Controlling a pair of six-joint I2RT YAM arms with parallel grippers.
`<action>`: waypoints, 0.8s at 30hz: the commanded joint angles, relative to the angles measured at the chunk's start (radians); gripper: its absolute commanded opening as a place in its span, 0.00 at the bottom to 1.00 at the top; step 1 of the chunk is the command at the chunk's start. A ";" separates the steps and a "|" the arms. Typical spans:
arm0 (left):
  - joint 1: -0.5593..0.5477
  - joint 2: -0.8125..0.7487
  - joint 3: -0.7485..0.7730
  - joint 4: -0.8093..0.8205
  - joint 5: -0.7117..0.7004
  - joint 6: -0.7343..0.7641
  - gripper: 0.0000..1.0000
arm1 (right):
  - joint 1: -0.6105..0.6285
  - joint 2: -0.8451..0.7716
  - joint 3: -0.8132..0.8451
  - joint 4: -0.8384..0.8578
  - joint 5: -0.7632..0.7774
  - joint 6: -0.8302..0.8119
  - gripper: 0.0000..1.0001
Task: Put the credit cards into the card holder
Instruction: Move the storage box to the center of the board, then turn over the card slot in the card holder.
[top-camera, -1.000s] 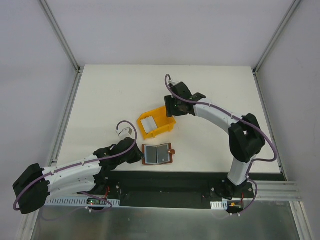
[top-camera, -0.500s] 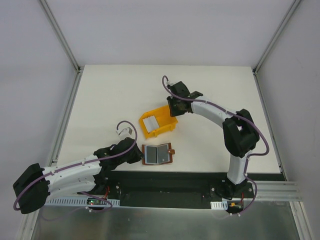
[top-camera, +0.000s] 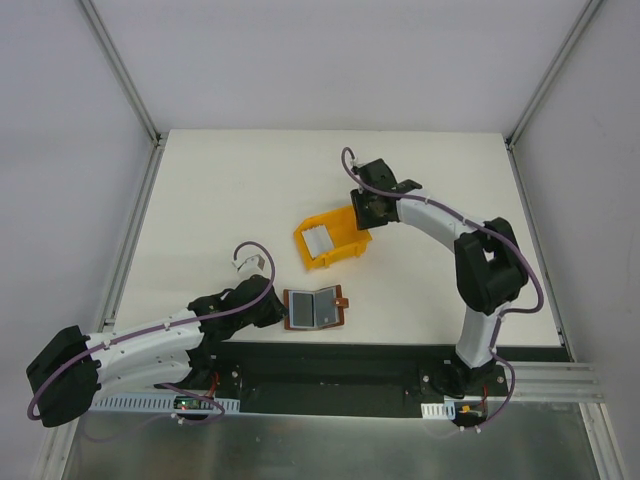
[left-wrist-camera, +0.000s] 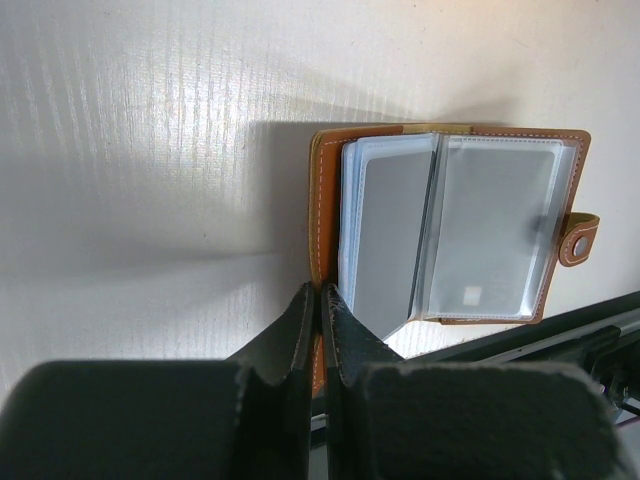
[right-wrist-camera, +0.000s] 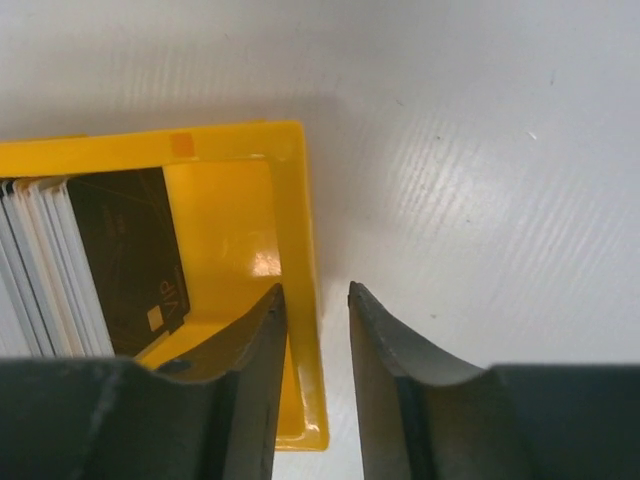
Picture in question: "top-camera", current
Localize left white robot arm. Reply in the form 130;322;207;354
26;275;287;428

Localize right aluminium frame post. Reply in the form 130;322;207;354
504;0;606;151

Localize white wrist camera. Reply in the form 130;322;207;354
350;156;365;170
232;254;266;278

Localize aluminium front rail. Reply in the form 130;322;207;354
63;364;607;402

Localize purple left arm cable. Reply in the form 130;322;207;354
25;241;278;419

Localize left aluminium frame post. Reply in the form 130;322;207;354
74;0;169;149

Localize white cable duct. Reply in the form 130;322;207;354
90;393;221;415
420;401;456;421

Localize stack of credit cards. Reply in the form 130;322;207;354
302;225;334;259

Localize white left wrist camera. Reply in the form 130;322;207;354
232;254;266;278

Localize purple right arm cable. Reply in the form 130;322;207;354
340;146;546;361

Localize brown leather card holder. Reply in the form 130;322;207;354
283;285;350;331

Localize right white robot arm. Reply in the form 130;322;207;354
342;158;530;399

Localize right white cable duct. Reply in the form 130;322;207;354
420;401;456;421

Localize aluminium frame post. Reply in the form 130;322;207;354
74;0;169;149
504;0;606;151

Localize yellow plastic bin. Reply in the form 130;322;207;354
293;205;373;270

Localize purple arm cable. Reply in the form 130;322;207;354
340;146;546;361
25;241;278;419

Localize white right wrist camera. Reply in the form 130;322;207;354
350;156;365;170

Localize left white cable duct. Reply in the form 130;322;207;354
90;393;221;415

